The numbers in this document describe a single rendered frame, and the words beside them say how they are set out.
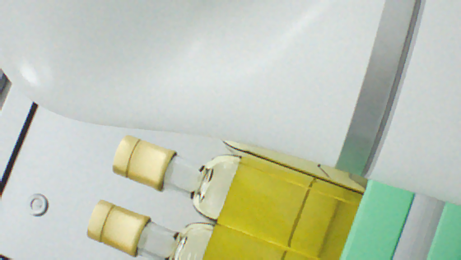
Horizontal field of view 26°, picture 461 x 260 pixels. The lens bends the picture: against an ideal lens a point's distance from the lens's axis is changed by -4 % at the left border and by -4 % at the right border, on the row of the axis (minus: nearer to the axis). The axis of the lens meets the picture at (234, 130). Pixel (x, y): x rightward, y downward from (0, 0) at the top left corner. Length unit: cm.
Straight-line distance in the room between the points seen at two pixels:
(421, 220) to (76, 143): 41
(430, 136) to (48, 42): 13
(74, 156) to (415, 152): 68
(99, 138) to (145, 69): 65
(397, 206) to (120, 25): 40
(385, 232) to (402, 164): 36
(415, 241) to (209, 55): 39
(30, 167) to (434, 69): 71
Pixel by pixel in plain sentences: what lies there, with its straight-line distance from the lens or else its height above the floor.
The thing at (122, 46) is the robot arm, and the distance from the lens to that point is 34.
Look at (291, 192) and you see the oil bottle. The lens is 81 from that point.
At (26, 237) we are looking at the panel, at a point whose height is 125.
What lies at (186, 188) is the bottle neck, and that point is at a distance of 83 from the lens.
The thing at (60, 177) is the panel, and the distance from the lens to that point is 99.
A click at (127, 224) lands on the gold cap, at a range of 82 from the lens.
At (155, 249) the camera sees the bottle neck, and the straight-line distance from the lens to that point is 82.
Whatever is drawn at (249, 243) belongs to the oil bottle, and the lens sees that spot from 80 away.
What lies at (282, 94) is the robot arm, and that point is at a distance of 33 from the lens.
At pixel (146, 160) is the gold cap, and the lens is 83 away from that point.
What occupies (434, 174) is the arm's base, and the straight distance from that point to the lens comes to 34.
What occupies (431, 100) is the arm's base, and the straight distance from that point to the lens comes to 33.
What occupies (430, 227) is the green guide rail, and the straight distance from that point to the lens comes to 71.
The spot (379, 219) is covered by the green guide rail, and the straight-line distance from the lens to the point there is 70.
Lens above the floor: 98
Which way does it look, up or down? 7 degrees up
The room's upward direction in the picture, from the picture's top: 70 degrees counter-clockwise
